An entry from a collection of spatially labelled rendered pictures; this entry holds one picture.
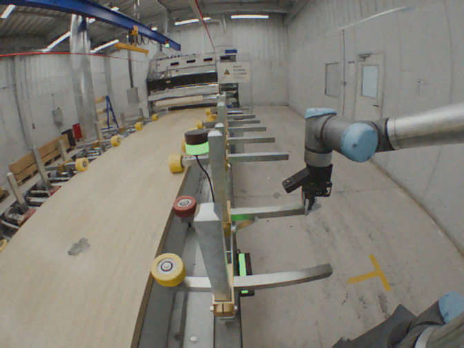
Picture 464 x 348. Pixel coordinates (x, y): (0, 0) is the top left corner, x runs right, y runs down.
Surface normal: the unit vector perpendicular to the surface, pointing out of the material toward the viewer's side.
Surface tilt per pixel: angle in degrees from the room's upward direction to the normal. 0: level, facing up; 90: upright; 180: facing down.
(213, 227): 90
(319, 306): 0
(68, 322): 0
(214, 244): 90
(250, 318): 0
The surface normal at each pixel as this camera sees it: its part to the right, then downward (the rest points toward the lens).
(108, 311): -0.04, -0.88
